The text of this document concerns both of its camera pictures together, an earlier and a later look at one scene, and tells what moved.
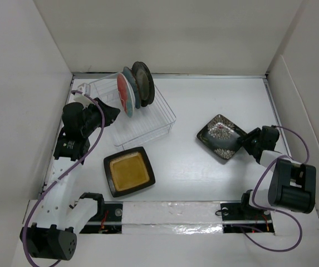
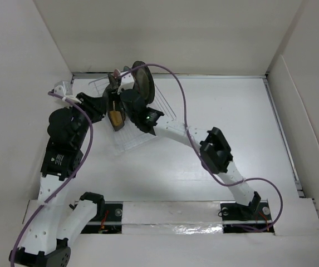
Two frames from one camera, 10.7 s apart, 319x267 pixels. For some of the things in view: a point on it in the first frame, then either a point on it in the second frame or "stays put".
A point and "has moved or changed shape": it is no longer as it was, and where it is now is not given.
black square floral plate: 221,136 → 113,87
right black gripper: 246,138 → 114,97
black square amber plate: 128,171 → 116,114
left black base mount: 109,222 stays put
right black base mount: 238,218 stays put
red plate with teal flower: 126,93 has moved or changed shape
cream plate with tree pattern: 145,82 stays put
